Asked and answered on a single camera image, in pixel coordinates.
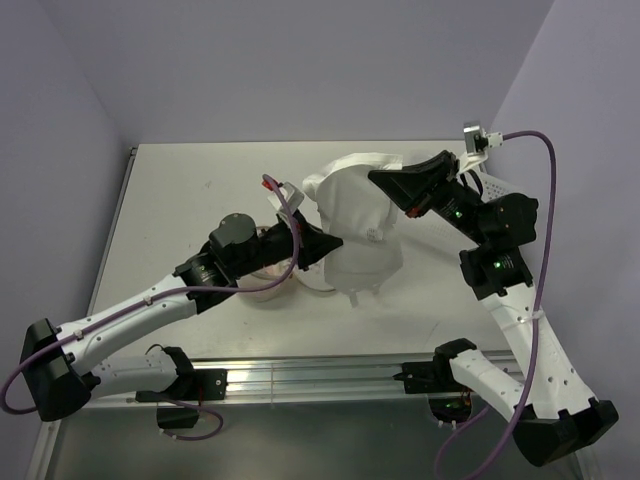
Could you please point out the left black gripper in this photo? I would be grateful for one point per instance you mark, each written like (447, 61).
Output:
(316, 243)

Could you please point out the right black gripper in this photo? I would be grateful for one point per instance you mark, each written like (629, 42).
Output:
(411, 186)

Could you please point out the white garment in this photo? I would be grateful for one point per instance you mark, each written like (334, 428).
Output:
(352, 208)

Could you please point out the white mesh laundry bag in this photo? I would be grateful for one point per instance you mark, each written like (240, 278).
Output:
(312, 280)

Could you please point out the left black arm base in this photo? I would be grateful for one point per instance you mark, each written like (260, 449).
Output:
(181, 407)

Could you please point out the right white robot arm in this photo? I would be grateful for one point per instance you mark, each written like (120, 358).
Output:
(554, 413)

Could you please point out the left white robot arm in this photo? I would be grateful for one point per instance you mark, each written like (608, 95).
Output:
(66, 366)

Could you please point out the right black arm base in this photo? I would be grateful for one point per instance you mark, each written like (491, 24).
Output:
(435, 380)

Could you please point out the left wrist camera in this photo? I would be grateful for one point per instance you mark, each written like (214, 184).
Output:
(291, 194)

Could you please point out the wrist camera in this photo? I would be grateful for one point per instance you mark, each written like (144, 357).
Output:
(291, 194)
(478, 143)

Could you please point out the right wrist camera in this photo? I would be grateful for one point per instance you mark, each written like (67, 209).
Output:
(478, 143)

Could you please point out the aluminium rail frame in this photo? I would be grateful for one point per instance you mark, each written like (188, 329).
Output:
(301, 346)

